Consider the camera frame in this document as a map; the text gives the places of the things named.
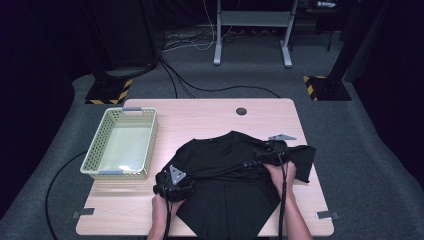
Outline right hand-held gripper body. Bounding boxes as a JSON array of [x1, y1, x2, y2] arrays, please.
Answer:
[[254, 133, 298, 168]]

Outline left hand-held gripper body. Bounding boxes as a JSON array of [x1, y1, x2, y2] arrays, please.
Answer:
[[152, 164, 197, 203]]

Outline black shirt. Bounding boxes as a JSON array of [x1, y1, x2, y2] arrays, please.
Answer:
[[155, 130, 317, 240]]

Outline person's left hand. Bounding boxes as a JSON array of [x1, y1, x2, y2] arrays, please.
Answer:
[[151, 194, 185, 222]]

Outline person's right hand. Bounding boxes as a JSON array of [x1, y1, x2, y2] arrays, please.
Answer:
[[262, 160, 298, 202]]

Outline beige perforated plastic basket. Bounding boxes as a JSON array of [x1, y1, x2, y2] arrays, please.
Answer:
[[79, 106, 159, 181]]

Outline black hazard-striped stand base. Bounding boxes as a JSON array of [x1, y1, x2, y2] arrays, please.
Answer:
[[302, 74, 353, 102], [84, 77, 134, 106]]

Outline grey tape strip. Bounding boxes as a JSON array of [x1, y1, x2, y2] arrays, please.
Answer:
[[70, 207, 96, 220], [315, 210, 341, 221]]

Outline black stand pole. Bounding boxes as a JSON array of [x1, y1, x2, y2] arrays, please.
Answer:
[[325, 0, 392, 92]]

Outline left hand-held gripper black cable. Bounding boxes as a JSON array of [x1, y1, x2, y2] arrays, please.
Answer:
[[161, 186, 174, 240]]

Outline hand-held gripper black cable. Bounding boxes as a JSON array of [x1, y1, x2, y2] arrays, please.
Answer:
[[277, 153, 290, 240], [161, 186, 174, 240]]

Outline right hand-held gripper black cable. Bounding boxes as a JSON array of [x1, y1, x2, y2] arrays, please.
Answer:
[[277, 153, 290, 240]]

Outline black floor cable bundle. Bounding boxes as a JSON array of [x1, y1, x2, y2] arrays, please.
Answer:
[[158, 57, 282, 100]]

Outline black floor cable loop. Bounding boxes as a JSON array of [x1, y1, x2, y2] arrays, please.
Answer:
[[45, 151, 89, 240]]

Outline grey metal desk frame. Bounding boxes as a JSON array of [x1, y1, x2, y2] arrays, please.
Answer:
[[213, 0, 300, 69]]

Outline white floor cables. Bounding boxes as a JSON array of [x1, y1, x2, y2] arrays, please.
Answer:
[[161, 0, 235, 53]]

